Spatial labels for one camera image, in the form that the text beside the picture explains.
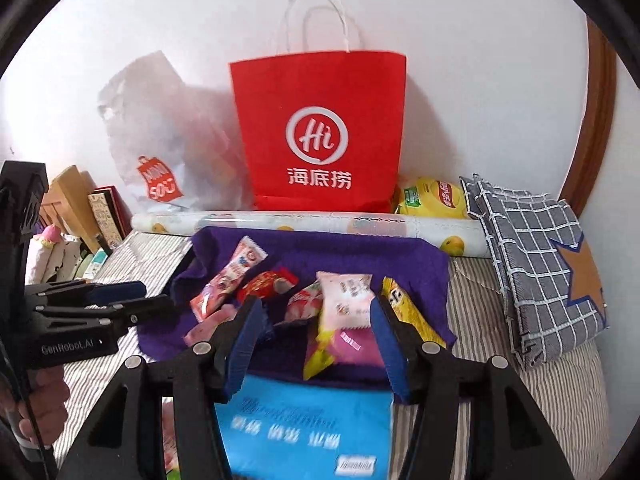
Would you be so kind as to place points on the white printed bag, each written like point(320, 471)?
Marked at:
point(55, 260)

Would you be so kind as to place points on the wooden headboard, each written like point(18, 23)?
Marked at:
point(70, 195)

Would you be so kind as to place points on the green pink snack packet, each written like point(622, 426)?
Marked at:
point(171, 410)

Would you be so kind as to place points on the purple towel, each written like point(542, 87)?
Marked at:
point(350, 255)

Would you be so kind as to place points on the brown wooden door frame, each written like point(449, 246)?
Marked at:
point(595, 125)

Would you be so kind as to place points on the pink yellow chips bag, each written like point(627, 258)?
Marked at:
point(350, 350)

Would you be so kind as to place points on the yellow chip bag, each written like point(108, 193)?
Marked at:
point(430, 197)

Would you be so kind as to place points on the pink white printed snack packet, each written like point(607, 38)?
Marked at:
point(302, 302)

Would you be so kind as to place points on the long white red snack packet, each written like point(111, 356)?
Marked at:
point(230, 275)

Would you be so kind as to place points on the folded plaid cloth with star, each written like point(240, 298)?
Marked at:
point(530, 260)

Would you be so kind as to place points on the fruit print paper roll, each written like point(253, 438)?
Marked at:
point(310, 222)

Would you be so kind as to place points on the yellow snack packet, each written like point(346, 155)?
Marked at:
point(407, 310)

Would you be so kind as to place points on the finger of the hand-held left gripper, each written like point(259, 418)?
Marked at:
point(145, 307)
point(120, 291)

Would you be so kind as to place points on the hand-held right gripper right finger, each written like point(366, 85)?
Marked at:
point(392, 355)

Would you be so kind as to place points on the person's left hand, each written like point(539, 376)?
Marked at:
point(50, 405)

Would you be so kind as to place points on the translucent plastic bag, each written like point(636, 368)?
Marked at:
point(165, 135)

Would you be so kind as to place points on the striped mattress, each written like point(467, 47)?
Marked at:
point(525, 410)

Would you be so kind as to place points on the pale pink snack packet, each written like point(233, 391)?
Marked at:
point(345, 300)

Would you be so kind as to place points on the red paper bag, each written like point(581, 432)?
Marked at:
point(320, 90)

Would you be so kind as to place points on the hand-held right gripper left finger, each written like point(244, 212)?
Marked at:
point(245, 350)

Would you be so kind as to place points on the blue tissue pack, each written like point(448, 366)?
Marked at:
point(300, 425)

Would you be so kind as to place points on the pink plush toy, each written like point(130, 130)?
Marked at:
point(51, 234)

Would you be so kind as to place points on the dusty pink snack packet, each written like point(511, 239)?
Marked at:
point(207, 331)

